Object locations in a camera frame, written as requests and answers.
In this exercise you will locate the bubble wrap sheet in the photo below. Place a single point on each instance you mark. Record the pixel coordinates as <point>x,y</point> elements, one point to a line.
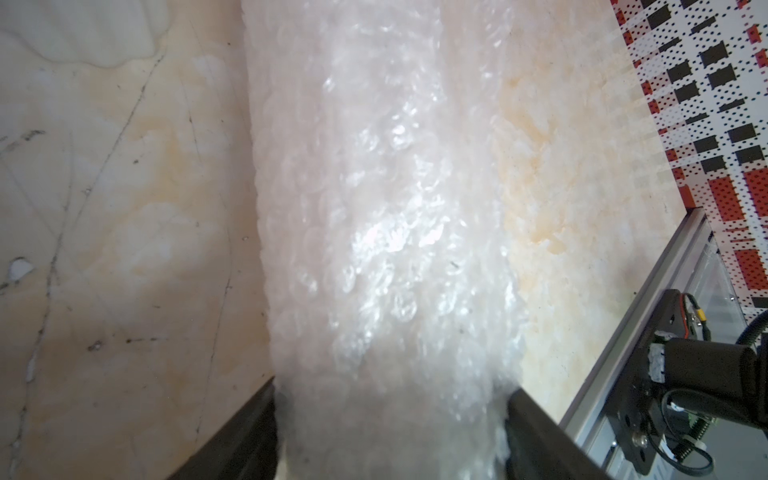
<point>395,324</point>

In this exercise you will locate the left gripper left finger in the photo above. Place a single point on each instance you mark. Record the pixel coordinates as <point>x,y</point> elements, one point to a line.
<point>245,447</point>

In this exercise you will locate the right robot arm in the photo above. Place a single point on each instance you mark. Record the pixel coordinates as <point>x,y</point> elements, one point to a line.
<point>727,381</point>

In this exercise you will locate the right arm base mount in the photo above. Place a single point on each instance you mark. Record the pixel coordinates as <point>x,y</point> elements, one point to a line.
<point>646,424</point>

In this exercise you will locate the small white ribbed vase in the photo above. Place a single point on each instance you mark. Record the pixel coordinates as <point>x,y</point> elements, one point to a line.
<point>101,33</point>

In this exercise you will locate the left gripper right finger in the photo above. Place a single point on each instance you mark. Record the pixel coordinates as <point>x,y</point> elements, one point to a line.
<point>539,448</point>

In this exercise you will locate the aluminium front rail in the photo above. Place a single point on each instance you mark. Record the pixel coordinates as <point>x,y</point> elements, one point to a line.
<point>691,263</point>

